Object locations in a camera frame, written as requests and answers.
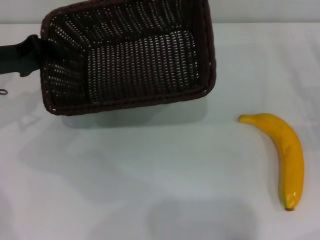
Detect dark brown woven basket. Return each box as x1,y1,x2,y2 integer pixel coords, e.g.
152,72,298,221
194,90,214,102
40,0,216,117

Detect yellow banana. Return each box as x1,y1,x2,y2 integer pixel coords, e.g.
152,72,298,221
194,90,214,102
237,112,305,212

